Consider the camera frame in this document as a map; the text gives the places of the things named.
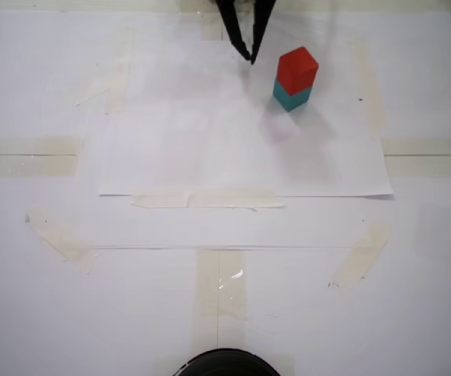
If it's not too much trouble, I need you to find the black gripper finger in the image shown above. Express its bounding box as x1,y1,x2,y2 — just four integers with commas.
215,0,252,63
250,0,278,66

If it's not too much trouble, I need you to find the red cube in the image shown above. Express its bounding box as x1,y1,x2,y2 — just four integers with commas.
276,45,320,97

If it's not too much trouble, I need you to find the teal blue cube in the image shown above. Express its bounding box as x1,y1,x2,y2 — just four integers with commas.
272,76,314,114

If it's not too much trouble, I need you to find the beige masking tape strip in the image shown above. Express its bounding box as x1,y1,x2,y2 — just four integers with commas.
349,38,388,135
330,221,395,291
105,26,135,115
381,137,451,179
0,136,81,178
24,205,98,276
195,249,249,350

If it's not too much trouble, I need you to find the white paper sheet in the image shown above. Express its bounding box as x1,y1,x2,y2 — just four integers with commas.
98,37,394,201

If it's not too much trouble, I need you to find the large white paper underlay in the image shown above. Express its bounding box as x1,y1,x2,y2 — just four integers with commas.
0,10,451,250

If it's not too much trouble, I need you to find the black round stand base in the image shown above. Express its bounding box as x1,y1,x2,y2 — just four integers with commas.
176,347,280,376

